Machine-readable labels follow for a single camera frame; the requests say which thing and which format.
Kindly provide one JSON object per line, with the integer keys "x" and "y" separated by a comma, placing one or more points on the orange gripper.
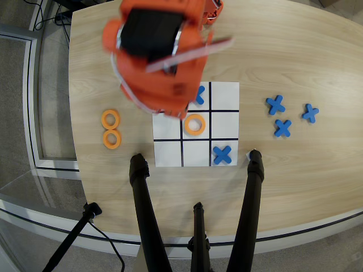
{"x": 170, "y": 100}

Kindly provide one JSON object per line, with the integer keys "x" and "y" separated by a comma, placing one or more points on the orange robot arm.
{"x": 158, "y": 82}

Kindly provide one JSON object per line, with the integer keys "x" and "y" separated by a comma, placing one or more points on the blue foam cross piece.
{"x": 222, "y": 155}
{"x": 275, "y": 105}
{"x": 310, "y": 113}
{"x": 200, "y": 96}
{"x": 283, "y": 128}

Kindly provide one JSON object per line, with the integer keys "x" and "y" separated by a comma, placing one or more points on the white tic-tac-toe grid sheet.
{"x": 224, "y": 96}

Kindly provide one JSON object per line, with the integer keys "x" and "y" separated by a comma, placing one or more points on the small white tape piece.
{"x": 247, "y": 155}

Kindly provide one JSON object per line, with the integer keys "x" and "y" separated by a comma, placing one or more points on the thick black tripod leg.
{"x": 249, "y": 209}
{"x": 146, "y": 209}

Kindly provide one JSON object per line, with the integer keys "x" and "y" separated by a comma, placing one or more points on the thin black tripod leg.
{"x": 199, "y": 232}

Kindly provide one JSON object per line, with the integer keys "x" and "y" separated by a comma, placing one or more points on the black stand with clamp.
{"x": 71, "y": 238}

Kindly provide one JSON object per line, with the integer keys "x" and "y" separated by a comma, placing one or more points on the grey metal glass frame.
{"x": 31, "y": 113}

